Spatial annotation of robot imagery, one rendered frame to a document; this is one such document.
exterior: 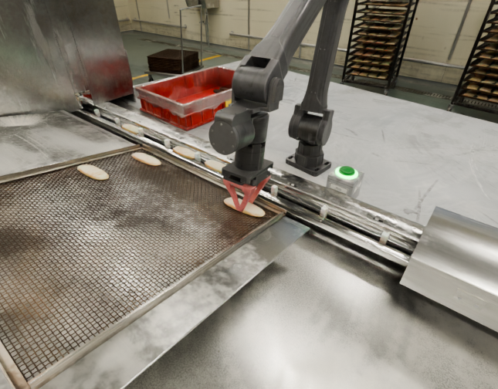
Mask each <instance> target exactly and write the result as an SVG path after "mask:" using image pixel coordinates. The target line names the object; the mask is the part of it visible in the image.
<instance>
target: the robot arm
mask: <svg viewBox="0 0 498 389"><path fill-rule="evenodd" d="M349 1H350V0H289V2H288V3H287V5H286V7H285V8H284V10H283V11H282V12H281V14H280V15H279V17H278V19H277V20H276V22H275V23H274V25H273V27H272V28H271V29H270V31H269V32H268V33H267V35H266V36H265V37H264V38H263V40H262V41H261V42H260V43H258V44H257V45H256V46H255V47H254V48H253V49H252V51H251V53H250V54H249V55H248V56H247V55H245V56H244V58H243V59H242V61H241V63H240V64H239V65H238V67H237V68H236V70H235V72H234V74H233V78H232V101H231V103H230V104H229V106H228V107H226V108H223V109H221V110H218V111H217V112H216V113H215V122H214V123H213V124H212V125H211V127H210V129H209V132H208V137H209V141H210V144H211V145H212V147H213V148H214V150H215V151H217V152H218V153H219V154H222V155H229V154H231V153H233V152H235V161H233V162H232V163H230V164H227V165H226V166H224V167H222V175H223V183H224V184H225V186H226V188H227V190H228V191H229V194H230V195H231V197H232V200H233V202H234V205H235V208H236V210H238V211H240V212H243V210H244V208H245V207H246V205H247V203H248V202H249V203H253V202H254V201H255V199H256V197H257V196H258V194H259V193H260V192H261V190H262V189H263V187H264V186H265V184H266V183H267V181H268V180H269V179H270V175H271V172H270V171H268V168H270V167H271V168H273V161H269V160H267V159H264V154H265V148H266V136H267V130H268V123H269V114H268V112H269V113H270V112H272V111H274V110H278V109H279V102H280V101H281V100H283V90H284V82H283V80H284V78H285V77H286V74H287V73H288V68H289V65H290V62H291V59H292V58H293V55H294V54H295V52H296V51H297V49H298V47H299V46H300V43H301V42H302V41H303V39H304V37H305V35H306V34H307V32H308V31H309V29H310V27H311V26H312V24H313V22H314V20H315V19H316V17H317V16H318V14H319V12H320V10H321V9H322V8H323V11H322V16H321V20H320V27H319V31H318V35H317V42H316V46H315V50H314V54H313V62H312V66H311V70H310V77H309V81H308V85H307V91H306V93H305V96H304V98H303V101H302V102H301V103H297V104H295V107H294V112H293V115H292V117H291V119H290V123H289V127H288V134H289V137H292V138H293V139H295V140H298V141H299V144H298V148H296V152H295V153H294V154H291V155H290V156H289V157H286V164H288V165H290V166H292V167H294V168H296V169H299V170H301V171H303V172H305V173H307V174H309V175H311V176H313V177H317V176H319V175H320V174H322V173H324V172H325V171H327V170H328V169H330V168H331V162H330V161H328V160H326V159H324V151H323V150H322V147H323V146H324V145H325V144H326V143H327V141H328V139H329V137H330V133H331V129H332V124H333V121H332V119H333V115H334V110H330V109H327V94H328V89H329V85H330V79H331V75H332V72H333V68H334V61H335V58H336V54H337V48H338V44H339V41H340V34H341V30H342V27H343V23H344V17H345V13H346V10H347V6H348V3H349ZM308 111H309V112H313V113H321V114H323V116H322V117H321V116H317V115H313V114H309V113H308ZM257 184H259V185H258V186H257V187H256V185H257ZM235 187H236V188H240V189H242V191H243V192H244V198H243V200H242V203H241V204H239V200H238V198H237V194H236V192H235Z"/></svg>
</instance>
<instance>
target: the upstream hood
mask: <svg viewBox="0 0 498 389"><path fill-rule="evenodd" d="M400 284H402V285H403V286H406V287H408V288H409V289H412V290H414V291H416V292H417V293H420V294H422V295H423V296H426V297H428V298H430V299H433V300H435V301H436V302H438V303H441V304H442V305H444V306H447V307H448V308H450V309H452V310H455V311H456V312H458V313H461V314H462V315H464V316H467V317H469V318H470V319H472V320H475V321H476V322H478V323H481V324H482V325H484V326H487V327H489V328H490V329H492V330H495V331H496V332H498V228H497V227H494V226H492V225H488V224H485V223H483V222H479V221H477V220H474V219H472V218H468V217H466V216H463V215H460V214H457V213H455V212H452V211H449V210H446V209H444V208H440V207H438V206H436V207H435V209H434V211H433V213H432V215H431V217H430V219H429V221H428V223H427V225H426V227H425V230H424V232H423V233H422V236H421V238H420V239H419V241H418V244H417V245H416V247H415V250H414V252H413V253H412V257H411V258H410V260H409V262H408V266H407V268H406V270H405V273H404V275H403V276H402V278H401V282H400Z"/></svg>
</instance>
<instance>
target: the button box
mask: <svg viewBox="0 0 498 389"><path fill-rule="evenodd" d="M342 166H345V165H342V164H339V165H338V166H336V167H335V168H334V169H333V170H332V171H331V172H330V173H329V174H328V176H327V184H326V188H329V189H332V190H335V191H338V192H340V193H342V194H344V195H347V196H350V197H352V198H357V196H358V195H359V192H360V189H361V184H362V181H363V177H364V172H363V171H359V170H356V169H355V170H356V171H357V172H358V175H357V177H356V178H353V179H346V178H341V177H339V176H338V175H337V174H336V172H335V171H336V169H337V168H338V167H342Z"/></svg>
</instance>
